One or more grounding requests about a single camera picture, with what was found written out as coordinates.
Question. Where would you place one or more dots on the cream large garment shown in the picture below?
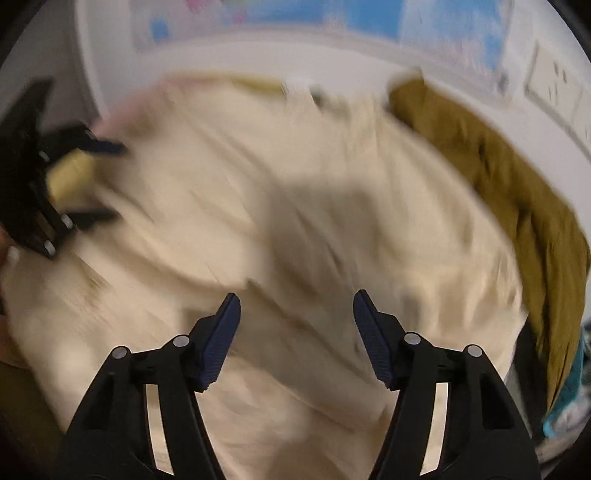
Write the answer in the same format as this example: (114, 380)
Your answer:
(323, 207)

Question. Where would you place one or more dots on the colourful wall map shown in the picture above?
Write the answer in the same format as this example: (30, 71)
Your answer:
(369, 18)

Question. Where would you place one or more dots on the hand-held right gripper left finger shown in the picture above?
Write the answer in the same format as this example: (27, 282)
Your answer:
(219, 341)

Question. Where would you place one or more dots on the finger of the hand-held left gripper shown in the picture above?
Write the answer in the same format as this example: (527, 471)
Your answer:
(94, 219)
(108, 146)

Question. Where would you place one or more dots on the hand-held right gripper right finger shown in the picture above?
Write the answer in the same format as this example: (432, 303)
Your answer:
(374, 341)

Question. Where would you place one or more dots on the yellow patterned bedsheet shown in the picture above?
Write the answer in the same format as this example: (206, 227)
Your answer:
(74, 177)

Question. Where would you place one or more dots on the person's left hand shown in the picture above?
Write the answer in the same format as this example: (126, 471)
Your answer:
(10, 256)

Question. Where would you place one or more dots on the white wall socket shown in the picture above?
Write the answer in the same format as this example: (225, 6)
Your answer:
(551, 81)

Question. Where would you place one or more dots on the olive green garment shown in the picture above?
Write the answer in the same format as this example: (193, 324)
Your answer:
(508, 184)

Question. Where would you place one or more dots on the black garment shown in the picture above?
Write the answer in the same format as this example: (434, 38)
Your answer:
(531, 392)

